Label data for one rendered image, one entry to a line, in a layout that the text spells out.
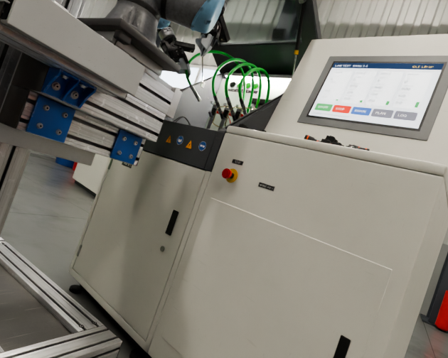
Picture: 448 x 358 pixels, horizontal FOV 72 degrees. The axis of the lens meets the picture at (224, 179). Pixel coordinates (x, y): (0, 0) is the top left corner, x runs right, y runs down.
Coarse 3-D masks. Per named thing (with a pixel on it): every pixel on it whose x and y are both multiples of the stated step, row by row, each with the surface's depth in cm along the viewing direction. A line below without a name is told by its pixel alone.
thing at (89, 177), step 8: (96, 160) 452; (104, 160) 434; (80, 168) 484; (88, 168) 464; (96, 168) 445; (104, 168) 428; (80, 176) 476; (88, 176) 456; (96, 176) 438; (80, 184) 479; (88, 184) 449; (96, 184) 432; (96, 192) 425
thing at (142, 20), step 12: (120, 0) 80; (132, 0) 79; (120, 12) 78; (132, 12) 79; (144, 12) 80; (156, 12) 83; (132, 24) 78; (144, 24) 80; (156, 24) 85; (144, 36) 80
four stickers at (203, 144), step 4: (168, 136) 136; (172, 136) 134; (180, 136) 131; (184, 136) 129; (168, 140) 135; (176, 140) 132; (180, 140) 130; (188, 140) 127; (192, 140) 126; (180, 144) 130; (188, 144) 127; (192, 144) 125; (200, 144) 123; (204, 144) 121; (200, 148) 122; (204, 148) 121
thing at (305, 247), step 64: (320, 64) 136; (320, 128) 121; (256, 192) 102; (320, 192) 89; (384, 192) 79; (192, 256) 112; (256, 256) 97; (320, 256) 85; (384, 256) 76; (192, 320) 106; (256, 320) 92; (320, 320) 81; (384, 320) 73
